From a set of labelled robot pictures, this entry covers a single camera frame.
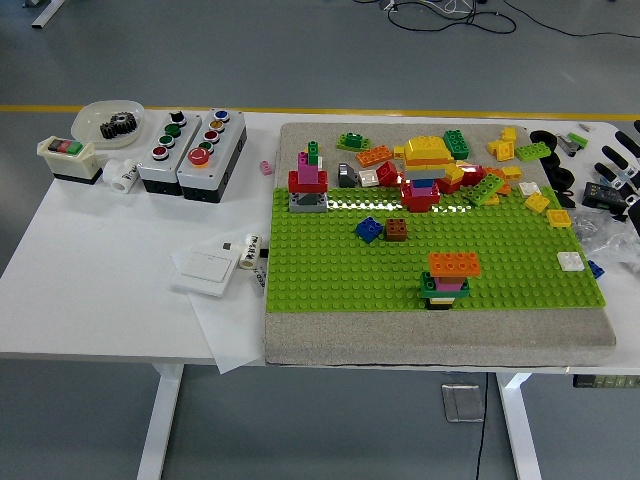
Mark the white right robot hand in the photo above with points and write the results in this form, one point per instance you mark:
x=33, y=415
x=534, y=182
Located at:
x=622, y=160

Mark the lime green long brick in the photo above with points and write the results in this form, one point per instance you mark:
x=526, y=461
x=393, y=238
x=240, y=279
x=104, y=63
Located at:
x=485, y=190

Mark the orange long brick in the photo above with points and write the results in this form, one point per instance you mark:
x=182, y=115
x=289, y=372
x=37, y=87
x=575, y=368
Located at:
x=375, y=156
x=454, y=263

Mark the white square brick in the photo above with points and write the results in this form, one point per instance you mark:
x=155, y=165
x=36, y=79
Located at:
x=528, y=188
x=369, y=177
x=571, y=261

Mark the small blue brick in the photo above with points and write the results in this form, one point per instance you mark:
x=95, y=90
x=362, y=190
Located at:
x=596, y=269

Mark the small yellow brick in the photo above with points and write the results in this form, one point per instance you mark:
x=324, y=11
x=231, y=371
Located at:
x=508, y=134

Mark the red brick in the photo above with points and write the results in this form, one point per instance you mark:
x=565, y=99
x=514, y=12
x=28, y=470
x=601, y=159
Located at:
x=472, y=176
x=387, y=174
x=419, y=204
x=296, y=181

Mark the dark green brick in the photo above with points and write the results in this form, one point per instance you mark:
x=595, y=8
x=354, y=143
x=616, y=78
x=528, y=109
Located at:
x=456, y=142
x=426, y=286

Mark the orange flat brick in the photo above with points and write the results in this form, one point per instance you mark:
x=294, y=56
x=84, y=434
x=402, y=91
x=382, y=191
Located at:
x=425, y=162

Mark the grey flat brick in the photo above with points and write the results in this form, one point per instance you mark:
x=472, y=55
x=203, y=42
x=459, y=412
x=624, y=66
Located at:
x=425, y=173

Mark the yellow domed brick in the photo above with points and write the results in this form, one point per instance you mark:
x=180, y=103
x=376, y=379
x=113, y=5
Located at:
x=425, y=146

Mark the blue flat brick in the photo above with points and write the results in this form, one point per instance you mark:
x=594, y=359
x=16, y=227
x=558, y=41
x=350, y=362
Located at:
x=423, y=184

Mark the pink flat brick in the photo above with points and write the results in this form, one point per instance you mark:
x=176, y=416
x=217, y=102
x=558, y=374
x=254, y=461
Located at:
x=421, y=193

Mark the pink square brick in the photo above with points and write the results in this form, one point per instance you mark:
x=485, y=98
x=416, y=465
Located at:
x=448, y=286

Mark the yellow and white flat brick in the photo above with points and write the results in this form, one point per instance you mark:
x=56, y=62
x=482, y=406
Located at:
x=440, y=300

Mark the black brick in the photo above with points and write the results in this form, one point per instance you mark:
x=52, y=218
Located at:
x=440, y=307

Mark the blue square brick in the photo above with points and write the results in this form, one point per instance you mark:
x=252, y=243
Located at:
x=370, y=230

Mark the dark grey slope brick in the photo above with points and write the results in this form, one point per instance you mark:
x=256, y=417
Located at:
x=347, y=176

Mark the small green brick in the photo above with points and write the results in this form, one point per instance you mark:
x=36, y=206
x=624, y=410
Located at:
x=314, y=152

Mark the pink tall brick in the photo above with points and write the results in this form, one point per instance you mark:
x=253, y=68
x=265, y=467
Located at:
x=306, y=172

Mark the grey arch brick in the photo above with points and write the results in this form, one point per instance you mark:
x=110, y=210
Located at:
x=295, y=204

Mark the small pink brick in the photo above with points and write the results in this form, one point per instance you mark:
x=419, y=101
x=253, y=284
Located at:
x=266, y=168

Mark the black display module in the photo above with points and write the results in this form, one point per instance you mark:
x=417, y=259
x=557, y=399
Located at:
x=600, y=196

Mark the small metal screw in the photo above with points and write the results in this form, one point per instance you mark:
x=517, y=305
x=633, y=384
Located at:
x=584, y=127

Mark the grey and green small tool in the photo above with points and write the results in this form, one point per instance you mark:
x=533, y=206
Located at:
x=570, y=144

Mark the black toy tyre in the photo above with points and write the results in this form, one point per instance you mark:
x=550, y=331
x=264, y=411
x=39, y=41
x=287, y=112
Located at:
x=542, y=139
x=564, y=178
x=551, y=160

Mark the clear plastic bag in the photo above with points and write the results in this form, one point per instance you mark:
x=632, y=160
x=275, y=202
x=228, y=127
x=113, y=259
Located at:
x=600, y=235

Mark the table control panel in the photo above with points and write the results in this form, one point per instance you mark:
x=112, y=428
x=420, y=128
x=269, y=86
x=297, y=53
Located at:
x=605, y=381

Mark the white table leg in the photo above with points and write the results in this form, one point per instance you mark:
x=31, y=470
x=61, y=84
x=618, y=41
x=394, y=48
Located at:
x=520, y=430
x=160, y=425

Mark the metal floor plate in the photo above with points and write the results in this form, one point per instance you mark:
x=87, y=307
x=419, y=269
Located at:
x=462, y=402

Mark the green studded baseplate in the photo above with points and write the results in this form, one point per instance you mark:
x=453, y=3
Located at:
x=325, y=275

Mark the grey-brown mat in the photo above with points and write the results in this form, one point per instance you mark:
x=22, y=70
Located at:
x=350, y=335

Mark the white labelled tube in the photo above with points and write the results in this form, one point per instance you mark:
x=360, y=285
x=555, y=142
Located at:
x=250, y=252

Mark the grey five-button box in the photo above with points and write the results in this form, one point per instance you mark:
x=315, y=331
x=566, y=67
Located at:
x=210, y=175

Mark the white paper sheet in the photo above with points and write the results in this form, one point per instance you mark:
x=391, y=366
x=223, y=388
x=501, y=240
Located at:
x=230, y=330

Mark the grey four-button box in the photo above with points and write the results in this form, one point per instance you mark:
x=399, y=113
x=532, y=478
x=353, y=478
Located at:
x=160, y=170

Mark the white pipe fitting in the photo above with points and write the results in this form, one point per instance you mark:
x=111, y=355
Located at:
x=122, y=175

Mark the black metal gear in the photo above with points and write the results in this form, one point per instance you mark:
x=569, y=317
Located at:
x=119, y=126

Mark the white plastic bowl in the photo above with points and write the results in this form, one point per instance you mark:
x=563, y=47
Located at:
x=85, y=125

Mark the grey furniture foot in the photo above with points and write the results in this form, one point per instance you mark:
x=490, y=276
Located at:
x=47, y=12

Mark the white wall switch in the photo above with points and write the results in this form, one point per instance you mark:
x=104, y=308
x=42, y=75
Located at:
x=205, y=267

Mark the cream switch box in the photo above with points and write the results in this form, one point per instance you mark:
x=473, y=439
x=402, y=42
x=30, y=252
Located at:
x=70, y=160

